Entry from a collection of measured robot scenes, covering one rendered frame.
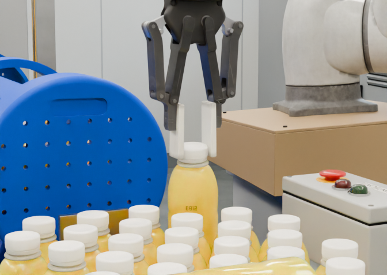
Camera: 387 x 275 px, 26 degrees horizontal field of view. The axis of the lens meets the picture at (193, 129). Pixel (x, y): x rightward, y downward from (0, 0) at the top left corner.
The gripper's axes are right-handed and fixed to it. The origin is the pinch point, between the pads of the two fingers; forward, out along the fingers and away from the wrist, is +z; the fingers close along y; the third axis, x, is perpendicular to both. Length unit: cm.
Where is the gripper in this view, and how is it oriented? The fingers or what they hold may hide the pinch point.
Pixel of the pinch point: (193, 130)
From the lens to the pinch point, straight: 107.5
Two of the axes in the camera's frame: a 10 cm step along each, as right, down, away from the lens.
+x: 4.2, 1.3, -9.0
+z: 0.0, 9.9, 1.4
